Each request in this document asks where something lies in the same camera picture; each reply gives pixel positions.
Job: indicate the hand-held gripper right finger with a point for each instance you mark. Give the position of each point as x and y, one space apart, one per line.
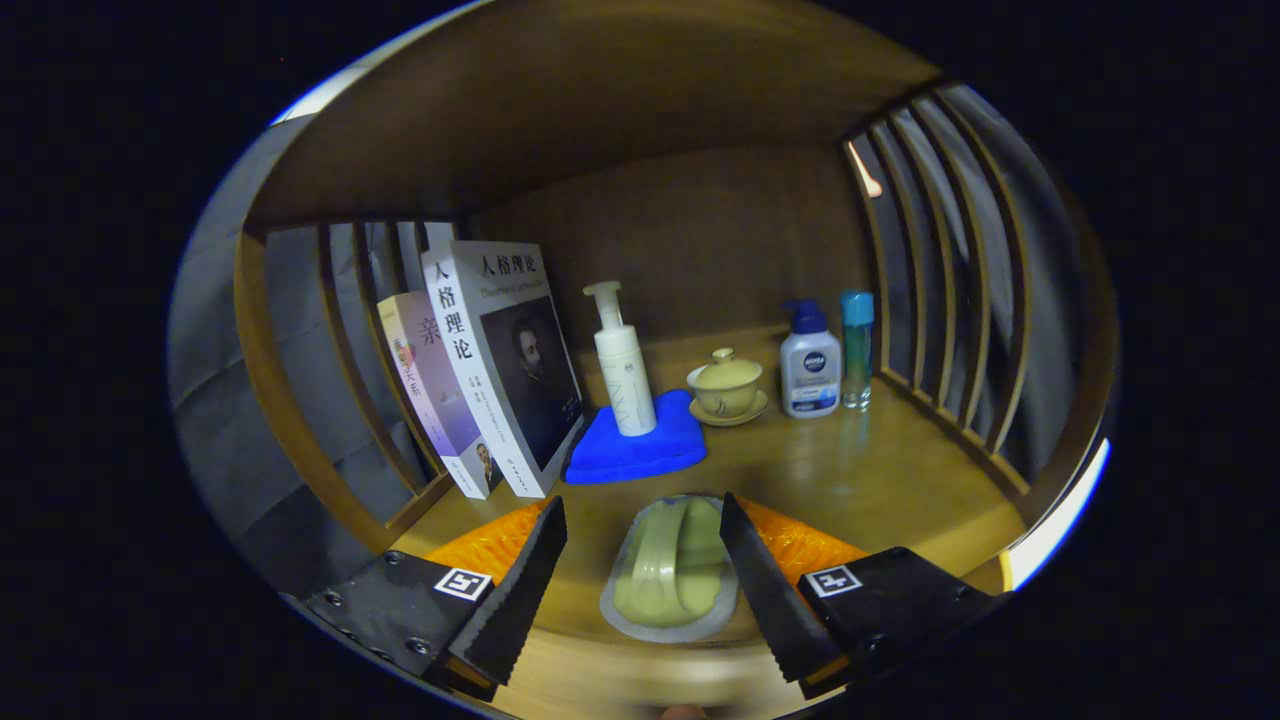
765 590

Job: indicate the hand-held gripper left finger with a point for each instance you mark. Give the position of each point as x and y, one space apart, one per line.
520 590

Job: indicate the wooden countertop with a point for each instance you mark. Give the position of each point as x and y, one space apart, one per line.
850 480

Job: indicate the brown wooden cabinet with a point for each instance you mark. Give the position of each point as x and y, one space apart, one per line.
650 100

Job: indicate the blue folded cloth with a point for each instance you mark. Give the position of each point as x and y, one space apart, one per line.
620 460

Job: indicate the yellow lidded teacup with saucer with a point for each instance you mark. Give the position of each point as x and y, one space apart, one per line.
727 390

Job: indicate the purple book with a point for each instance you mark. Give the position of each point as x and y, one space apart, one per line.
430 390

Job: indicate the white bottle with blue pump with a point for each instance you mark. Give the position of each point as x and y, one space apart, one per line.
810 370

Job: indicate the white book with portrait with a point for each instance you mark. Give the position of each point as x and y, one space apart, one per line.
470 350

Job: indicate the teal glass bottle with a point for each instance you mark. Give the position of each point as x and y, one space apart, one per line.
857 345

